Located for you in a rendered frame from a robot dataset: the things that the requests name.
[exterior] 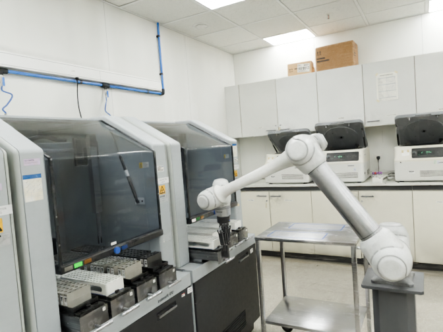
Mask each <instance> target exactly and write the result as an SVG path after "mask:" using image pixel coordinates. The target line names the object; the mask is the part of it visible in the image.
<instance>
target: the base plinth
mask: <svg viewBox="0 0 443 332"><path fill-rule="evenodd" d="M261 256H275V257H281V256H280V252H278V251H269V250H261ZM285 258H298V259H306V260H320V261H328V262H342V263H351V258H349V257H341V256H327V255H320V254H303V253H294V252H285ZM357 264H364V260H363V258H357ZM412 269H424V270H432V271H443V265H442V264H434V263H418V262H413V267H412Z"/></svg>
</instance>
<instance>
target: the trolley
mask: <svg viewBox="0 0 443 332"><path fill-rule="evenodd" d="M254 239H255V242H256V261H257V271H258V289H259V299H260V318H261V328H262V332H266V324H270V325H277V326H281V327H282V329H283V330H284V331H286V332H291V331H292V330H293V329H299V330H303V331H310V332H361V328H362V326H363V322H364V319H365V316H366V314H367V332H372V324H371V311H370V289H365V296H366V306H360V305H359V286H358V273H357V250H360V246H356V245H357V244H358V242H359V240H360V238H359V237H358V236H357V235H356V234H355V232H354V231H353V230H352V228H351V227H350V226H349V225H348V224H331V223H296V222H278V223H276V224H275V225H273V226H272V227H270V228H269V229H267V230H265V231H264V232H262V233H260V234H259V235H257V236H256V237H255V238H254ZM261 240H263V241H274V242H280V256H281V275H282V285H283V299H282V300H281V302H280V303H279V304H278V305H277V306H276V307H275V309H274V310H273V311H272V313H271V314H270V315H269V316H268V317H267V318H266V314H265V304H264V285H263V276H262V257H261V247H260V241H261ZM284 242H294V243H304V244H324V245H334V246H350V247H351V263H352V275H353V298H354V305H352V304H344V303H339V302H329V301H324V300H315V299H310V298H301V297H296V296H288V295H287V282H286V272H285V252H284ZM363 260H364V273H366V272H367V269H368V267H369V263H368V260H367V259H366V257H365V255H363Z"/></svg>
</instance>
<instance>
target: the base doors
mask: <svg viewBox="0 0 443 332"><path fill-rule="evenodd" d="M351 192H352V194H353V195H354V196H355V197H356V199H358V201H359V202H360V203H361V205H362V206H363V207H364V208H365V209H366V210H367V212H368V213H369V214H370V216H371V217H372V218H373V219H374V220H375V221H376V223H377V224H378V225H379V224H380V223H382V222H396V223H401V224H402V225H403V226H404V227H405V229H406V230H407V232H408V234H409V239H410V246H411V255H412V258H413V262H415V260H416V262H418V263H434V264H442V265H443V203H436V201H443V190H441V191H413V199H412V191H359V195H358V191H351ZM258 195H259V196H266V197H259V196H258ZM270 196H281V197H270ZM361 196H374V197H361ZM248 200H254V201H248ZM266 200H268V201H267V202H266ZM284 200H293V201H284ZM361 200H362V201H363V202H361ZM266 203H267V208H266ZM241 205H242V215H243V226H244V227H246V228H247V230H248V233H255V236H257V235H259V234H260V233H262V232H264V231H265V230H267V229H269V228H270V227H272V226H273V225H275V224H276V223H278V222H296V223H331V224H347V222H346V221H345V220H344V218H343V217H342V216H341V215H340V214H339V212H338V211H337V210H336V208H335V207H334V206H333V205H332V204H331V202H330V201H329V200H328V199H327V197H326V196H325V195H324V194H323V192H322V191H307V192H241ZM413 217H414V226H413ZM414 231H415V241H414ZM260 247H261V250H269V251H278V252H280V242H274V241H263V240H261V241H260ZM284 252H294V253H303V254H320V255H327V256H341V257H349V258H351V247H350V246H334V245H324V244H304V243H294V242H284Z"/></svg>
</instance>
